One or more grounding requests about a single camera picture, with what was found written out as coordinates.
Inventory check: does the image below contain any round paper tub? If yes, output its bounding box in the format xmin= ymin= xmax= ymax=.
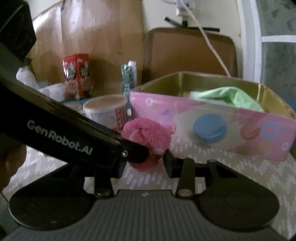
xmin=83 ymin=94 xmax=127 ymax=132

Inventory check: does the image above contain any white cable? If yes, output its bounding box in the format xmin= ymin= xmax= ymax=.
xmin=180 ymin=0 xmax=232 ymax=77

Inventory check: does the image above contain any pink macaron tin box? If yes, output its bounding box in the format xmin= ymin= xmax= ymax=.
xmin=129 ymin=72 xmax=295 ymax=162

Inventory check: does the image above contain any white plastic bag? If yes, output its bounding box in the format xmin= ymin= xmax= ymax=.
xmin=16 ymin=66 xmax=41 ymax=90

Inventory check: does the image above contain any red snack box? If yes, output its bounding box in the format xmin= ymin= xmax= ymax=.
xmin=62 ymin=53 xmax=93 ymax=100

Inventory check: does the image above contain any green cloth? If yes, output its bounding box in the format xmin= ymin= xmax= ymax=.
xmin=189 ymin=86 xmax=264 ymax=112

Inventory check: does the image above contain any white frosted window frame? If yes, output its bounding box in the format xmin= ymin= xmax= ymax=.
xmin=236 ymin=1 xmax=295 ymax=83

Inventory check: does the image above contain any person's left hand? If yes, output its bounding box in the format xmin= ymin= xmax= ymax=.
xmin=1 ymin=144 xmax=27 ymax=192

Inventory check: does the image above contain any green drink carton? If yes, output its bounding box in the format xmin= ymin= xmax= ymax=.
xmin=121 ymin=60 xmax=137 ymax=116

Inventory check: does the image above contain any white power adapter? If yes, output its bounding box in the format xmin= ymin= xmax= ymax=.
xmin=176 ymin=0 xmax=195 ymax=17

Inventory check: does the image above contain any pink fluffy sock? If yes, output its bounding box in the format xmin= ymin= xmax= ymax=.
xmin=121 ymin=118 xmax=176 ymax=172

